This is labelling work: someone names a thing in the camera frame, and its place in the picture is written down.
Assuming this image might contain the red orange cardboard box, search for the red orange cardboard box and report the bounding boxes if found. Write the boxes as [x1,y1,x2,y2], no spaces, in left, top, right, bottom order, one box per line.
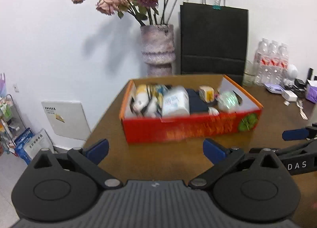
[119,74,263,144]

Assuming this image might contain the navy blue pouch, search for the navy blue pouch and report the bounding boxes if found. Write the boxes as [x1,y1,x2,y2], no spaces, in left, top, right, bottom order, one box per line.
[186,89,208,114]

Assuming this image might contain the white yellow charger plug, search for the white yellow charger plug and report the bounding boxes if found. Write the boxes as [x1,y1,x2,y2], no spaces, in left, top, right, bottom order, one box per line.
[198,85,215,103]

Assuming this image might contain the clear plastic swab box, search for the clear plastic swab box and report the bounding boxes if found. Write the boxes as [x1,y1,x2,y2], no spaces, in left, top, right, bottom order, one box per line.
[162,86,190,117]

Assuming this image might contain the white yellow plush toy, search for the white yellow plush toy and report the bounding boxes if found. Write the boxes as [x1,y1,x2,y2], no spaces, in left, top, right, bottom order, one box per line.
[130,84,160,117]

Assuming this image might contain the white round jar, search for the white round jar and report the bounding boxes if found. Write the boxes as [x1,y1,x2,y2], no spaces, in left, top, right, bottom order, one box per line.
[208,107,220,116]

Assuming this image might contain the white charger adapter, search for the white charger adapter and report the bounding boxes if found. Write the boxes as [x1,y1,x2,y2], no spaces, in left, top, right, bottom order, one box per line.
[282,90,298,102]

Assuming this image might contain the purple case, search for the purple case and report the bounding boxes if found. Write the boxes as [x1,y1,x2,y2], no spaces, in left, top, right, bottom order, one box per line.
[264,84,285,94]

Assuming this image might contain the blue white paper bags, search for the blue white paper bags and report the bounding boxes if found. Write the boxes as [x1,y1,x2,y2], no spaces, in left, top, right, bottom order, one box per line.
[14,128,54,165]

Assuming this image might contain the white round lamp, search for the white round lamp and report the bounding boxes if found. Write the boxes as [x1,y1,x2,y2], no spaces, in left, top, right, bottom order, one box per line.
[284,64,298,87]

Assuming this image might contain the clear glass cup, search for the clear glass cup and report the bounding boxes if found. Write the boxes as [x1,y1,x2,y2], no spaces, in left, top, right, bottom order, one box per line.
[242,61,255,86]

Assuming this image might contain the water bottle pack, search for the water bottle pack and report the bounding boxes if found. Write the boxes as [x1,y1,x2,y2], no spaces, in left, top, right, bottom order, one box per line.
[253,38,289,86]

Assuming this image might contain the black paper bag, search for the black paper bag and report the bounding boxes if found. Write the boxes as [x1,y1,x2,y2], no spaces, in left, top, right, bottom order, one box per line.
[180,0,249,84]

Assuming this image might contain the purple ceramic vase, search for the purple ceramic vase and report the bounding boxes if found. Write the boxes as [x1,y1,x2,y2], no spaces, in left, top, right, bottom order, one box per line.
[140,24,176,77]

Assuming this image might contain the white wall panel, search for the white wall panel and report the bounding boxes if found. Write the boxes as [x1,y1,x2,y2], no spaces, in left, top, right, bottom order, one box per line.
[41,101,91,141]

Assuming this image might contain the metal wire rack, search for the metal wire rack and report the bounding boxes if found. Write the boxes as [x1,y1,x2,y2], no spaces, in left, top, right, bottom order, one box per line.
[1,94,26,156]

